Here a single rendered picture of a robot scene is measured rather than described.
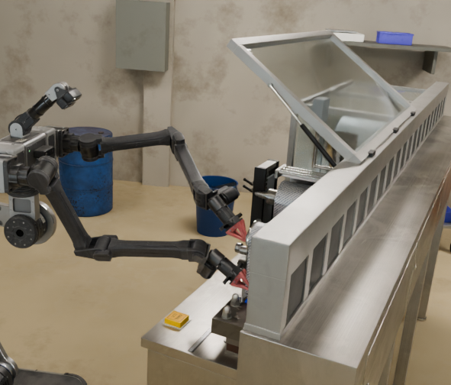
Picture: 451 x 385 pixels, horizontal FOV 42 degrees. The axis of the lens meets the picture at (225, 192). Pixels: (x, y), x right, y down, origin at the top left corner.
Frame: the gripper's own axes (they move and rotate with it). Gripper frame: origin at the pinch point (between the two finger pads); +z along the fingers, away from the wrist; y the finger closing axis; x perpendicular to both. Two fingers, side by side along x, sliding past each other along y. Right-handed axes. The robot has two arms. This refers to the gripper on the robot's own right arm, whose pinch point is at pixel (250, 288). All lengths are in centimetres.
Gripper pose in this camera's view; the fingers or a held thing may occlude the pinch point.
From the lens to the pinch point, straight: 222.0
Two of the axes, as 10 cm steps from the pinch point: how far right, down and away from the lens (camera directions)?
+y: -4.3, 2.7, -8.6
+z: 7.5, 6.3, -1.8
